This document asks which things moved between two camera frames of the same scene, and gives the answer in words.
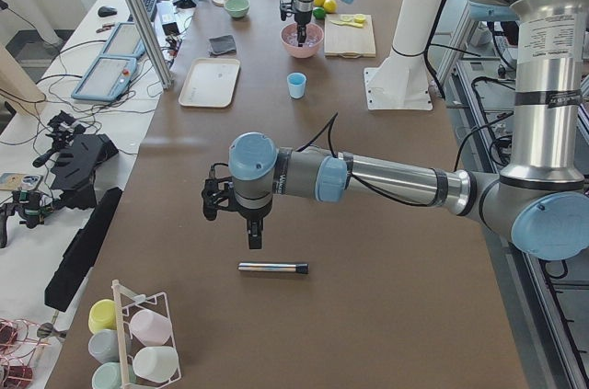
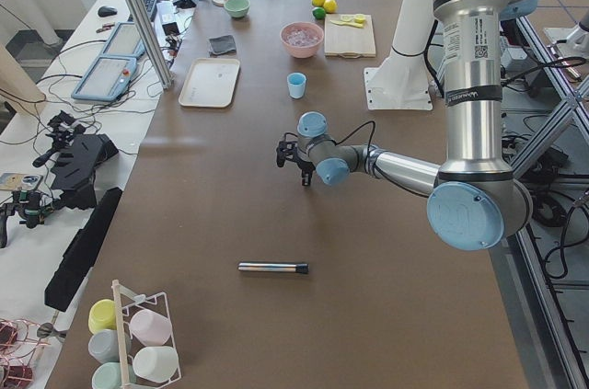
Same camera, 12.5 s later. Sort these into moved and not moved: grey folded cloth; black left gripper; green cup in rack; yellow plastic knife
Moved: black left gripper
Not moved: green cup in rack; yellow plastic knife; grey folded cloth
